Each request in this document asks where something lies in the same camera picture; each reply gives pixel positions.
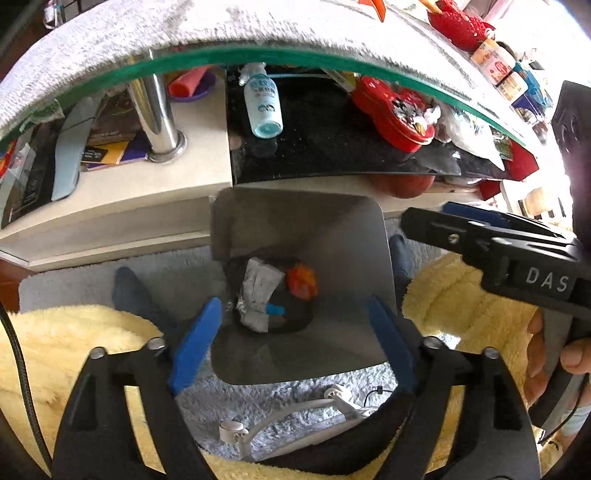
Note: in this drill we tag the grey woven table mat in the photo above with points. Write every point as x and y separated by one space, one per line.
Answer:
184 23

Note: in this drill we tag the white bottle with blue cap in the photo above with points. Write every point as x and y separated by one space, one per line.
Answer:
263 99

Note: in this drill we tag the white bottle with red label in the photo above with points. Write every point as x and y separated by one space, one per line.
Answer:
491 60

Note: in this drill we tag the purple plate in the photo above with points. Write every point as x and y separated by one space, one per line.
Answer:
204 90

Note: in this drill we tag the crumpled silver wrapper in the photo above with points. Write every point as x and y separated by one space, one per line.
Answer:
256 286

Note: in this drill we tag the crumpled orange wrapper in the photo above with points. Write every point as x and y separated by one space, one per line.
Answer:
302 279

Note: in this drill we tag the red round object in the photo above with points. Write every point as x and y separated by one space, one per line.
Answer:
408 184

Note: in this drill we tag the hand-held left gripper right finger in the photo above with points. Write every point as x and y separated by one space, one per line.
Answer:
392 344

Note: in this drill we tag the white plastic wheeled frame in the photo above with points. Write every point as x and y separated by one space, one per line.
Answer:
286 410

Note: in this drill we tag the glass top coffee table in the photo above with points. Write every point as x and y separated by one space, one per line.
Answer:
138 207

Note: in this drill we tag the grey fluffy rug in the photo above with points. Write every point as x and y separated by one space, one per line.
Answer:
115 258

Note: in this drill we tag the small white and yellow bottle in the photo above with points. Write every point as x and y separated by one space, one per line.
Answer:
513 85

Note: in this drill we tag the yellow and black book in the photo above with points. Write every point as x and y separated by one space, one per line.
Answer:
106 154

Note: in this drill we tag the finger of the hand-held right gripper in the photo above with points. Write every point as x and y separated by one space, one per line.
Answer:
466 212
438 230

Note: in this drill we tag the orange plastic stick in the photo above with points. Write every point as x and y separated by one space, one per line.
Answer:
379 10

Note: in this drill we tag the grey square waste bin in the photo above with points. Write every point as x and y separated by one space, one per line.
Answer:
323 240

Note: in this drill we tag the pink rolled item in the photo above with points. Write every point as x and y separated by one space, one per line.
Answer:
184 83

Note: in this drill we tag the person's right hand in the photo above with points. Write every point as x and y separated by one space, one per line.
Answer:
535 360

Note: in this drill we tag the black bin bag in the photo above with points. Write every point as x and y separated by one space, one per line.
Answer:
295 319

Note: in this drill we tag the red plastic basket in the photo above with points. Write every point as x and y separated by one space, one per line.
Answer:
455 23

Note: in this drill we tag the chrome table leg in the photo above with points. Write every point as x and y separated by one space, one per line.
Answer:
154 120

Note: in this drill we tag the black folder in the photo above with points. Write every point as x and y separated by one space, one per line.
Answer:
27 184

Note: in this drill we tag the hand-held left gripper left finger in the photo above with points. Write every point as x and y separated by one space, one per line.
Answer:
196 344

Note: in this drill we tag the light blue plastic strip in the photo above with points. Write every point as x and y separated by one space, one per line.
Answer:
67 152

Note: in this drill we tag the white plastic bag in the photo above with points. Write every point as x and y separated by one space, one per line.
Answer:
466 138

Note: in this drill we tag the blue sock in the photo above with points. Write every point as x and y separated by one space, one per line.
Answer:
399 258

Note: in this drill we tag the black glossy shelf panel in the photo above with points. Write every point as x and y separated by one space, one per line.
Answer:
314 152

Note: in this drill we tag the dark book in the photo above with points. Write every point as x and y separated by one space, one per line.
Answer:
113 115

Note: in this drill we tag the small blue plastic piece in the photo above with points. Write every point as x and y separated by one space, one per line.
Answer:
275 309

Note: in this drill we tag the red cartoon tin box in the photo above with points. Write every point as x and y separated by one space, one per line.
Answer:
383 110

